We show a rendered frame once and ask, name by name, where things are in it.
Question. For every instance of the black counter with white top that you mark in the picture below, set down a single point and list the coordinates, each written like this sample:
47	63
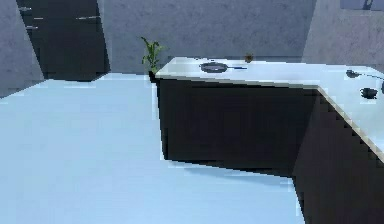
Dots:
240	126

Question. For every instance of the green house plant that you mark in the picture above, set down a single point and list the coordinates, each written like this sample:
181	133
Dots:
151	55

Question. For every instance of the small brown round object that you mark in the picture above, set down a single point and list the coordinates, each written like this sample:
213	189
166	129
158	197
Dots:
248	57

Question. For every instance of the black cup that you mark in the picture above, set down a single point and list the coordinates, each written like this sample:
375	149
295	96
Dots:
368	93

